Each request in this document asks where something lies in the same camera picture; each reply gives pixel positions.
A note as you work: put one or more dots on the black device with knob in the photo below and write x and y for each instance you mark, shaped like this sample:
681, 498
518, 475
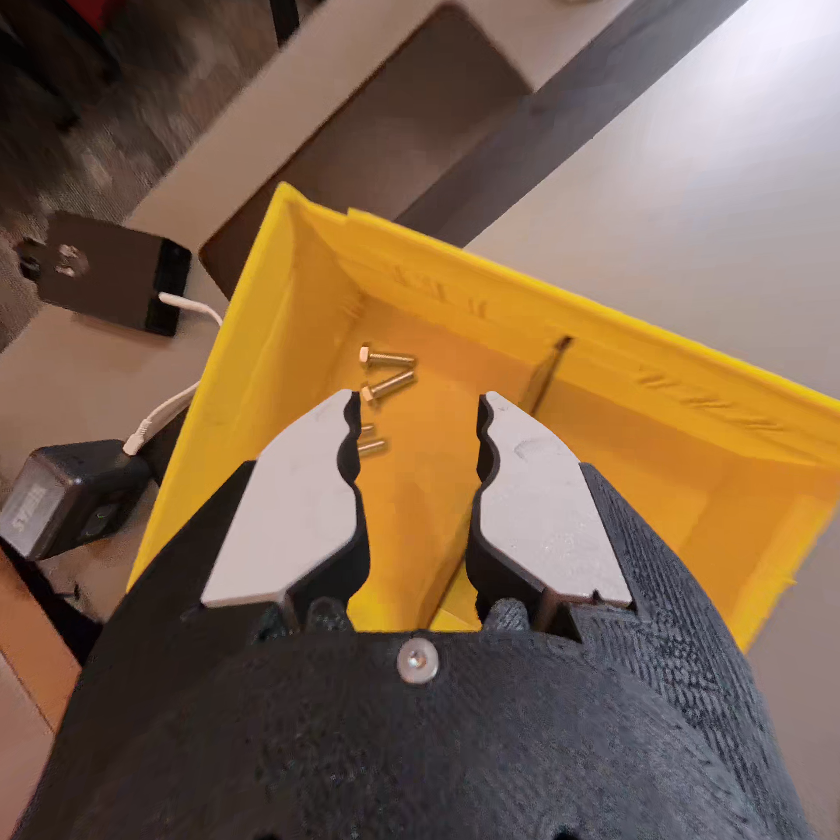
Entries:
111, 269

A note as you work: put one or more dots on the black power adapter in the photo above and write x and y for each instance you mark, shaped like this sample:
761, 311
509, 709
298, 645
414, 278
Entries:
72, 499

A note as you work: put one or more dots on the black bin divider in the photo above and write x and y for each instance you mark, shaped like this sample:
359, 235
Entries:
544, 377

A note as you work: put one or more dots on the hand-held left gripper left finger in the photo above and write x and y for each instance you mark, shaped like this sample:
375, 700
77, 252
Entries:
289, 518

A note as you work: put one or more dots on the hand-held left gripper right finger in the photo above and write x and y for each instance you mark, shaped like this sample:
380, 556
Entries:
551, 525

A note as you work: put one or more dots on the large yellow plastic bin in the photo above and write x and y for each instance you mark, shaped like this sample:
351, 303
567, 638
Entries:
623, 459

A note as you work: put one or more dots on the black flat mat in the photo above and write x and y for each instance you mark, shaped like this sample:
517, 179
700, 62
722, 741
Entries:
394, 131

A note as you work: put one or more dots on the black desk leg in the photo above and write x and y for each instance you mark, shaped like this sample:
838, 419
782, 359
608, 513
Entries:
285, 19

